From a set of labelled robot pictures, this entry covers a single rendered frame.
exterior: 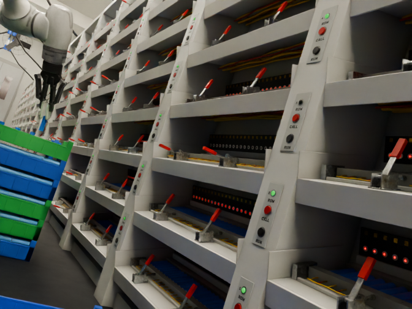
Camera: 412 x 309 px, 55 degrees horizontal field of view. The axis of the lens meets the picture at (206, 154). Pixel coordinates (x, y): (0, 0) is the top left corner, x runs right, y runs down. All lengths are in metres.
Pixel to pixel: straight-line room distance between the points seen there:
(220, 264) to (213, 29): 0.90
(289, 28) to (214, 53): 0.34
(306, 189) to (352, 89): 0.19
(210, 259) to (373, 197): 0.41
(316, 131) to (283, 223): 0.18
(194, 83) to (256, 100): 0.51
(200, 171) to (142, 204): 0.36
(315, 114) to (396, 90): 0.15
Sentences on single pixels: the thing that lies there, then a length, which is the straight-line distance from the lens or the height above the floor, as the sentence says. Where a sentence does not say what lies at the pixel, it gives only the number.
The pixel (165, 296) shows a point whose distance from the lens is 1.12.
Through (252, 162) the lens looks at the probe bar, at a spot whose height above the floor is 0.54.
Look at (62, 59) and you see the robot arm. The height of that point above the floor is 0.77.
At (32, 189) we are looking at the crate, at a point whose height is 0.26.
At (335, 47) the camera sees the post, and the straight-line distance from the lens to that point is 0.82.
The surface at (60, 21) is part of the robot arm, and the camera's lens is 1.63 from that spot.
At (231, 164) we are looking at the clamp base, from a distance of 0.96.
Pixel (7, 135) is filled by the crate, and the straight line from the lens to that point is 1.62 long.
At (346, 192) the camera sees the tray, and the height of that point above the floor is 0.49.
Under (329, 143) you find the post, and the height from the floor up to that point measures 0.59.
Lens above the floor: 0.41
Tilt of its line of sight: 7 degrees up
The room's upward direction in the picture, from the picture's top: 18 degrees clockwise
